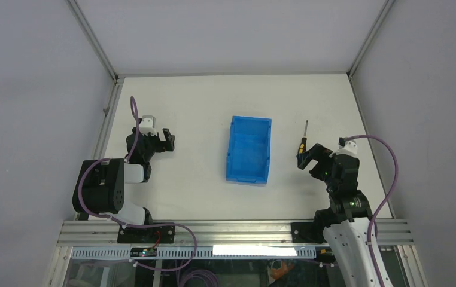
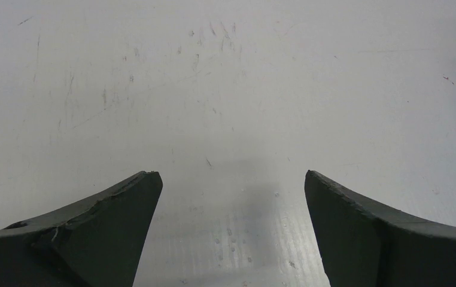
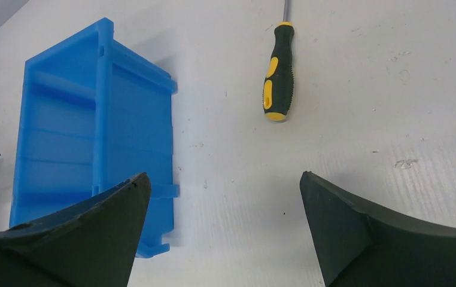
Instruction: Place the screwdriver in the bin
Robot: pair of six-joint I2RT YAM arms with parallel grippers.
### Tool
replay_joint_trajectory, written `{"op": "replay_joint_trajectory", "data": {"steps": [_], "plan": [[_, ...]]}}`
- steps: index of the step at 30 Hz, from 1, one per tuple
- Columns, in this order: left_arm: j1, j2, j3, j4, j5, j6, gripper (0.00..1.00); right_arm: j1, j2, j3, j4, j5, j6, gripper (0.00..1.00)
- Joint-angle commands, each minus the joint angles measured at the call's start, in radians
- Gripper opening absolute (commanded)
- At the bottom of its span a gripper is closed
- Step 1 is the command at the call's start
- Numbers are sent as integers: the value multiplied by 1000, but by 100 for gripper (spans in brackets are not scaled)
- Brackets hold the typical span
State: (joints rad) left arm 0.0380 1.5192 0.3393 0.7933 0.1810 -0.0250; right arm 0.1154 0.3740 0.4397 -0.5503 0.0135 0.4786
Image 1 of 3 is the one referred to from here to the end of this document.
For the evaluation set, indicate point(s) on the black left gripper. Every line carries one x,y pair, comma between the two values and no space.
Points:
162,146

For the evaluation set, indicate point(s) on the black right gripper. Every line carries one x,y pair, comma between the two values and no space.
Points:
318,152

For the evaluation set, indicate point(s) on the yellow black screwdriver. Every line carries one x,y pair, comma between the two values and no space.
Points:
303,139

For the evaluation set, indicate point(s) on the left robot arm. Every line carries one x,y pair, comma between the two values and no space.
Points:
100,189

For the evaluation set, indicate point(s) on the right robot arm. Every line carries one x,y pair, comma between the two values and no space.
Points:
347,224

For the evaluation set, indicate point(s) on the blue plastic bin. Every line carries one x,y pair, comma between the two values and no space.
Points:
248,154

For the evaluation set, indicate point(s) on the orange object below table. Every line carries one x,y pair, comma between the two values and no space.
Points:
276,269

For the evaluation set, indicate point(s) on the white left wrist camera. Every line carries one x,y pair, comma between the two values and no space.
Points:
147,125

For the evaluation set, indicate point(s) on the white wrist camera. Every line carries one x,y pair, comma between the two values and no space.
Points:
347,147
147,125

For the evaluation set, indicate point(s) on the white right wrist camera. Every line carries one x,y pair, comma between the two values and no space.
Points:
347,147

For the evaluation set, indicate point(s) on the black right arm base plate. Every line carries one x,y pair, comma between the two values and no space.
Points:
307,232

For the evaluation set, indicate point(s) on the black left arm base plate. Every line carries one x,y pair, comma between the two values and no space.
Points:
165,235

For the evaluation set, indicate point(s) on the aluminium front rail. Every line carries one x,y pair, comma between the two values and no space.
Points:
204,233

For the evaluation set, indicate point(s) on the white slotted cable duct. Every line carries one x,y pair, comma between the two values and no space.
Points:
207,252

